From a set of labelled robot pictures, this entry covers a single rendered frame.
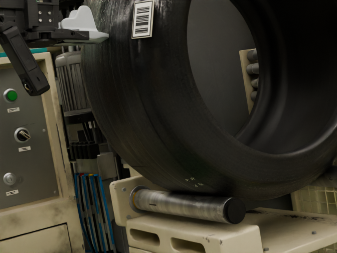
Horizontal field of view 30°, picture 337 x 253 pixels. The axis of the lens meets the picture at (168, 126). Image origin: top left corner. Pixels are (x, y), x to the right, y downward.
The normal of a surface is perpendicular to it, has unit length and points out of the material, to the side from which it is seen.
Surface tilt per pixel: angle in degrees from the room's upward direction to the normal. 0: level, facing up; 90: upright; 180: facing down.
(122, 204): 90
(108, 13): 68
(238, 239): 90
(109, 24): 73
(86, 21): 90
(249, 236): 90
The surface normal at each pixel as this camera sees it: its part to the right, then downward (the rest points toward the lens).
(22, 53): 0.51, 0.00
